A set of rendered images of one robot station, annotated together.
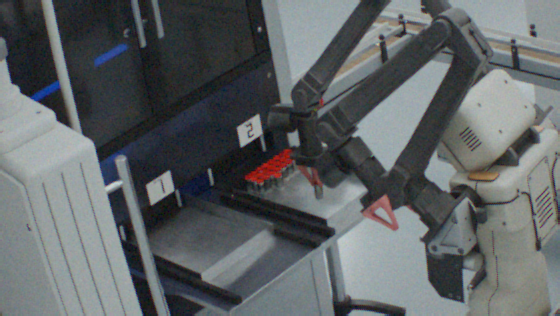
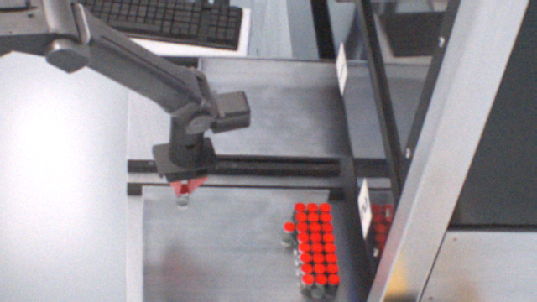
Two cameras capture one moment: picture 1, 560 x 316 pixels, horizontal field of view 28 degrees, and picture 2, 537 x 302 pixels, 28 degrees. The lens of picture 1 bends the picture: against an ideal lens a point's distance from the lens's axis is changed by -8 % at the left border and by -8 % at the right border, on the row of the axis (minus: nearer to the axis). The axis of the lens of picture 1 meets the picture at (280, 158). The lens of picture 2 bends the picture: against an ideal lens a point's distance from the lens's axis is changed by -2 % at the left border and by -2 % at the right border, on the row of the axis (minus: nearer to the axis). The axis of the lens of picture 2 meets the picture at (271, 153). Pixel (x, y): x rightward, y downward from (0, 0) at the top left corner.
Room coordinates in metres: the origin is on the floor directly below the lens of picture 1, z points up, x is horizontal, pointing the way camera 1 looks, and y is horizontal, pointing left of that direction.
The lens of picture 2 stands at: (3.42, -1.08, 2.44)
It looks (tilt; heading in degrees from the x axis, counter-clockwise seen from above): 47 degrees down; 121
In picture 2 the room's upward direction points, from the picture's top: 10 degrees clockwise
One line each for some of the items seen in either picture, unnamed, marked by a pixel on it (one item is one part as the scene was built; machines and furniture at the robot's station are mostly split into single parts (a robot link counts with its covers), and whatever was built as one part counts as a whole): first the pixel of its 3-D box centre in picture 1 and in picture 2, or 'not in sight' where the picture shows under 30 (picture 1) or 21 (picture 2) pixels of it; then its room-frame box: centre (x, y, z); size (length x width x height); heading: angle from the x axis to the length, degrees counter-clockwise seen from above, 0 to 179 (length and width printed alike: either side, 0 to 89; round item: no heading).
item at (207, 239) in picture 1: (193, 236); (286, 112); (2.65, 0.26, 0.90); 0.34 x 0.26 x 0.04; 42
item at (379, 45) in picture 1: (334, 74); not in sight; (3.43, -0.22, 0.92); 0.69 x 0.16 x 0.16; 132
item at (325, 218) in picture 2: (269, 170); (327, 250); (2.91, 0.03, 0.90); 0.18 x 0.02 x 0.05; 132
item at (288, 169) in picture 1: (281, 174); (302, 249); (2.88, 0.00, 0.90); 0.18 x 0.02 x 0.05; 132
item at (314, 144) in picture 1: (311, 145); (185, 147); (2.67, -0.08, 1.08); 0.10 x 0.07 x 0.07; 55
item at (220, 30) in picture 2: not in sight; (151, 16); (2.21, 0.35, 0.82); 0.40 x 0.14 x 0.02; 34
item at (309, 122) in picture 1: (305, 123); (191, 121); (2.67, -0.08, 1.14); 0.07 x 0.06 x 0.07; 58
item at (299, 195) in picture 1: (311, 185); (239, 251); (2.80, -0.07, 0.90); 0.34 x 0.26 x 0.04; 42
